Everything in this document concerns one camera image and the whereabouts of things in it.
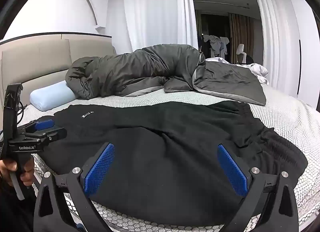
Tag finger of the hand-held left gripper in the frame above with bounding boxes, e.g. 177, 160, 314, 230
16, 120, 55, 135
24, 126, 67, 145

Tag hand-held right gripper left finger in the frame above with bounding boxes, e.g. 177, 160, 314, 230
34, 142, 115, 232

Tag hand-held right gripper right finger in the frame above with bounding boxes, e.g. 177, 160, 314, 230
217, 144, 299, 232

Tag black pants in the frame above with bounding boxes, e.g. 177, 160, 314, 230
37, 100, 308, 226

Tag person's left forearm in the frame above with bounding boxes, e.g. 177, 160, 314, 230
0, 176, 40, 232

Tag person's left hand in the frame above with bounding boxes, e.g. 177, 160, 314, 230
0, 156, 35, 187

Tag light blue pillow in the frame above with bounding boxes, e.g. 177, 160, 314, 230
29, 80, 78, 112

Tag beige padded headboard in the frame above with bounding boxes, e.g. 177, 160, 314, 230
0, 33, 117, 112

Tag white honeycomb mattress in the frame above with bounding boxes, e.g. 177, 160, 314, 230
15, 83, 320, 232

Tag dark grey duvet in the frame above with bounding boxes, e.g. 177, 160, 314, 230
65, 44, 267, 106

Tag white crumpled sheet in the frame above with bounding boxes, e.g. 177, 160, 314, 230
205, 57, 270, 85

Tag white chair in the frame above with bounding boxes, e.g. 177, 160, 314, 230
236, 44, 253, 64

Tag hanging pale clothes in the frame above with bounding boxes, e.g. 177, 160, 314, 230
203, 34, 230, 57

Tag brown curtain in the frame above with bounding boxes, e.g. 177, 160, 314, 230
229, 13, 255, 64

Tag white wardrobe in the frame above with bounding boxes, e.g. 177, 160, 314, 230
276, 0, 319, 108

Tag white curtain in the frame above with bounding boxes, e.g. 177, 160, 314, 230
250, 0, 287, 72
106, 0, 199, 55

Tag black cable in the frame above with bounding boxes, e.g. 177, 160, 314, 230
15, 102, 27, 124

